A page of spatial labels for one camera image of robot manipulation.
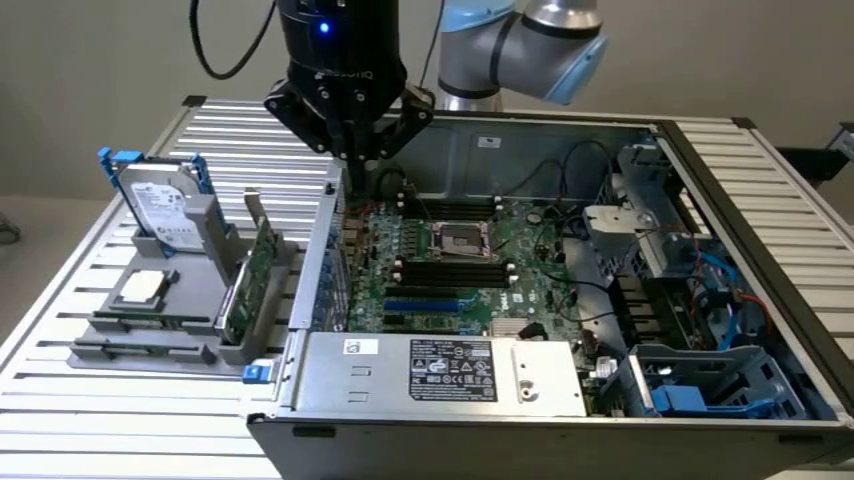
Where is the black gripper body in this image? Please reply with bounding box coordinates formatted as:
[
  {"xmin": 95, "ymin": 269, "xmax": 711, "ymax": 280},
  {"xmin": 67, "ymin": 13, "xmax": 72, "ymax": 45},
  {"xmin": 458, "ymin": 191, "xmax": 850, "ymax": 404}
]
[{"xmin": 275, "ymin": 0, "xmax": 409, "ymax": 124}]

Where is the black RAM slot bank short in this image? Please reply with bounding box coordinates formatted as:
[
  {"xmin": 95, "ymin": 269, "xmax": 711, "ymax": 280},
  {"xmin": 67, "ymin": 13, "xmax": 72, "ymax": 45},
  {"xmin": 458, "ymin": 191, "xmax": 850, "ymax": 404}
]
[{"xmin": 397, "ymin": 193, "xmax": 506, "ymax": 220}]

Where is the black RAM slot bank long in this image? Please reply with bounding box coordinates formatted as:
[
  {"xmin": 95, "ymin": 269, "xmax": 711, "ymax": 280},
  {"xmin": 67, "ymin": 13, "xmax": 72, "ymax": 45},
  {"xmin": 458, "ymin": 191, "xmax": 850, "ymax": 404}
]
[{"xmin": 391, "ymin": 255, "xmax": 522, "ymax": 290}]

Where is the blue disk caddy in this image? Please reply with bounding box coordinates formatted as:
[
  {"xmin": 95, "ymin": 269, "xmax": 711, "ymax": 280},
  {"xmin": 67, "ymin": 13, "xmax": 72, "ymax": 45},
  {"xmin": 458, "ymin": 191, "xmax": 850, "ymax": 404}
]
[{"xmin": 96, "ymin": 146, "xmax": 215, "ymax": 214}]

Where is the CPU socket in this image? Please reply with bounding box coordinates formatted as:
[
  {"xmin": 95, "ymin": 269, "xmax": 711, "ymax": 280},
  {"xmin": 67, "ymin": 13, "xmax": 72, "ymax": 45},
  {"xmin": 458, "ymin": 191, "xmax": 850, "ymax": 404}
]
[{"xmin": 428, "ymin": 218, "xmax": 496, "ymax": 260}]

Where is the silver hard disk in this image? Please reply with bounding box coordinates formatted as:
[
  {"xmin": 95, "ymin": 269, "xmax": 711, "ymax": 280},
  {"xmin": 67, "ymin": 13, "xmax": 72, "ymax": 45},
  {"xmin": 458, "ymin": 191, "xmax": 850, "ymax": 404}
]
[{"xmin": 116, "ymin": 160, "xmax": 205, "ymax": 253}]

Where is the green graphics card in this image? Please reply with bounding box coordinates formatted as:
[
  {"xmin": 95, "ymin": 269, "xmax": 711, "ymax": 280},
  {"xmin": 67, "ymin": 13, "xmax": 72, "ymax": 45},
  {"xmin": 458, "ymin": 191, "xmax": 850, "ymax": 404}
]
[{"xmin": 213, "ymin": 186, "xmax": 280, "ymax": 347}]

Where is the black expansion slot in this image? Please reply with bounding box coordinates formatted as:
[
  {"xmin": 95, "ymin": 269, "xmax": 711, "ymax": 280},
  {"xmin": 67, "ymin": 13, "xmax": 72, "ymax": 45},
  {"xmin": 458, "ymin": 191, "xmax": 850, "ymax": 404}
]
[{"xmin": 384, "ymin": 286, "xmax": 472, "ymax": 300}]

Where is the green motherboard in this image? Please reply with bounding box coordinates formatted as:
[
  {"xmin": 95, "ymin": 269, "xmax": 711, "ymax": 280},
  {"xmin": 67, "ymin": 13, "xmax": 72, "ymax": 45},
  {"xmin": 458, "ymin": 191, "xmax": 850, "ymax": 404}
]
[{"xmin": 336, "ymin": 197, "xmax": 632, "ymax": 419}]

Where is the grey parts rack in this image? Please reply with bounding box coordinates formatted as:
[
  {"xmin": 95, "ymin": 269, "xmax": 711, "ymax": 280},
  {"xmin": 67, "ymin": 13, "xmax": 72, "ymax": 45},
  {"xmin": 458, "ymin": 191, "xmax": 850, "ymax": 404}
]
[{"xmin": 68, "ymin": 195, "xmax": 303, "ymax": 367}]

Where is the blue expansion slot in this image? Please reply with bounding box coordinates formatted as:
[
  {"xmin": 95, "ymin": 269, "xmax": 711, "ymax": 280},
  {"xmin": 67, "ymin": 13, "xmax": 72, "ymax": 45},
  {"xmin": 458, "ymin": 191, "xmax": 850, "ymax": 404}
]
[{"xmin": 381, "ymin": 298, "xmax": 470, "ymax": 312}]

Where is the silver disk bay cage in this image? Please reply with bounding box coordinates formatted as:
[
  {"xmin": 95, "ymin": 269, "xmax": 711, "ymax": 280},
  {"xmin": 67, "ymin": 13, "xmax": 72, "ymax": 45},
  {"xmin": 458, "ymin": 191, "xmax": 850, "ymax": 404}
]
[{"xmin": 580, "ymin": 143, "xmax": 719, "ymax": 281}]

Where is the silver CPU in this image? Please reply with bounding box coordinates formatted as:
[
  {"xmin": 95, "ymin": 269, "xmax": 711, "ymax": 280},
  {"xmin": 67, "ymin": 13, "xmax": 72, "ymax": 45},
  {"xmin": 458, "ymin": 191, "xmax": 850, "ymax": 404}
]
[{"xmin": 123, "ymin": 270, "xmax": 172, "ymax": 303}]

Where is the silver chipset heatsink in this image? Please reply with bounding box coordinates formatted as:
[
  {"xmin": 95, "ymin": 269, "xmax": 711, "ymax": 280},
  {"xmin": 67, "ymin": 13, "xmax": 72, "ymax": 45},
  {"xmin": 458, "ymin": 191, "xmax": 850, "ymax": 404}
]
[{"xmin": 488, "ymin": 318, "xmax": 538, "ymax": 342}]

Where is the silver power supply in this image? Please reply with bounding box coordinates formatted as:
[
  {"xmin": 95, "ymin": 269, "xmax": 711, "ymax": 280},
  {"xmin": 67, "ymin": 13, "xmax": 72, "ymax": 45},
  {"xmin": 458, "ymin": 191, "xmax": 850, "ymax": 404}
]
[{"xmin": 289, "ymin": 331, "xmax": 590, "ymax": 420}]

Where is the open black PC case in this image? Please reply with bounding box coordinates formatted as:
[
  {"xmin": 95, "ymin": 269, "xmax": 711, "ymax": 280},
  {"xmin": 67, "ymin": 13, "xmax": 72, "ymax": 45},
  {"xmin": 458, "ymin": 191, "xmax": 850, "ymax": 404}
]
[{"xmin": 245, "ymin": 110, "xmax": 854, "ymax": 480}]

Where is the grey disk bay blue latch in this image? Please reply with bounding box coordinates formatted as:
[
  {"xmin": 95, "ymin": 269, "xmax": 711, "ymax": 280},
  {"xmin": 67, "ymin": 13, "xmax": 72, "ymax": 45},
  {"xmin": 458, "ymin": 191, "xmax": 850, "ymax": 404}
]
[{"xmin": 624, "ymin": 343, "xmax": 812, "ymax": 420}]

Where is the thin black cable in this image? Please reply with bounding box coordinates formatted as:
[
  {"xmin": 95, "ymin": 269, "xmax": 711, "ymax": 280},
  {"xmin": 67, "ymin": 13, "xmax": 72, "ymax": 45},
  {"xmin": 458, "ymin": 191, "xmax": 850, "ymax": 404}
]
[{"xmin": 417, "ymin": 0, "xmax": 447, "ymax": 97}]

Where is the thick black gripper cable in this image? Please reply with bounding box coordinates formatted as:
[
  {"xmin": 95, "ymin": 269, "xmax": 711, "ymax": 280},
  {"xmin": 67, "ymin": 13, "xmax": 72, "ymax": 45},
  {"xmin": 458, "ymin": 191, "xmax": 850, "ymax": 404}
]
[{"xmin": 188, "ymin": 0, "xmax": 279, "ymax": 80}]

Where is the black wire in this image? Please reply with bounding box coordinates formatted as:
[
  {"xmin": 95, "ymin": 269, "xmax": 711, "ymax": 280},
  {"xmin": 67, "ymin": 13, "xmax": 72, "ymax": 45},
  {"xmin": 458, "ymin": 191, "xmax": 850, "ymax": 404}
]
[{"xmin": 510, "ymin": 139, "xmax": 615, "ymax": 241}]

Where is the blue wire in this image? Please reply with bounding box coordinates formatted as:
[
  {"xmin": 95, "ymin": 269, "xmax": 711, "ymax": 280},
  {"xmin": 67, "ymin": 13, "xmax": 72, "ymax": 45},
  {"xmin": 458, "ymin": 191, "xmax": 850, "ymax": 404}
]
[{"xmin": 692, "ymin": 247, "xmax": 768, "ymax": 351}]

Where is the red wire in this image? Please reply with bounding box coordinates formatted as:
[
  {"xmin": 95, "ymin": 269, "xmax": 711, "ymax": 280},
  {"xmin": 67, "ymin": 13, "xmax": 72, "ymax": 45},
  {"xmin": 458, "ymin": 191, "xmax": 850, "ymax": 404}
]
[{"xmin": 730, "ymin": 292, "xmax": 779, "ymax": 334}]

